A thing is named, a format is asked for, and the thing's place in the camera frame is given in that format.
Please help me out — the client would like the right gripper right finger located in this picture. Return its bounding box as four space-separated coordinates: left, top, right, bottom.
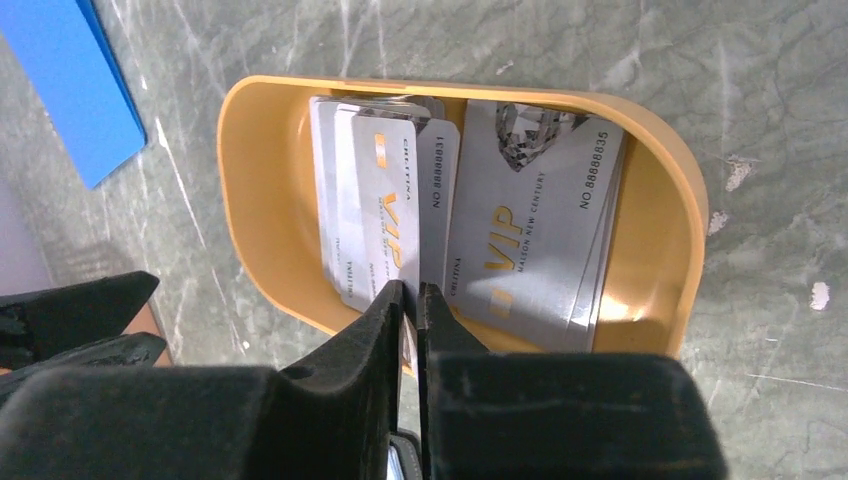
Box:
417 283 729 479

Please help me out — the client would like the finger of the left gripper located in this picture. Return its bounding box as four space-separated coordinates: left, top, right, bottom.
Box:
1 271 159 358
1 332 167 398

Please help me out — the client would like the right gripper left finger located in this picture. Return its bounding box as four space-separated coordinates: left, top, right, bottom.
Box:
1 280 404 479

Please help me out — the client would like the yellow oval tray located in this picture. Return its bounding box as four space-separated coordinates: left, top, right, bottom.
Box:
217 75 710 357

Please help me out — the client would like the black card holder wallet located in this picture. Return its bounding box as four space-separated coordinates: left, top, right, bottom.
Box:
386 429 424 480

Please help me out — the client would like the silver VIP card stack right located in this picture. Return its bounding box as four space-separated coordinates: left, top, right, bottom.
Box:
444 100 626 352

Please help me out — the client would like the silver vip card stack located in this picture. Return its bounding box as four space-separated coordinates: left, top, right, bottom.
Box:
444 100 626 352
309 96 460 305

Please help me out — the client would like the silver VIP card stack left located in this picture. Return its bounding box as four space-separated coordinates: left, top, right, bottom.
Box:
309 96 460 305

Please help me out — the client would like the blue flat mat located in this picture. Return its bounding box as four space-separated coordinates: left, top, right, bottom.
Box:
1 0 147 189

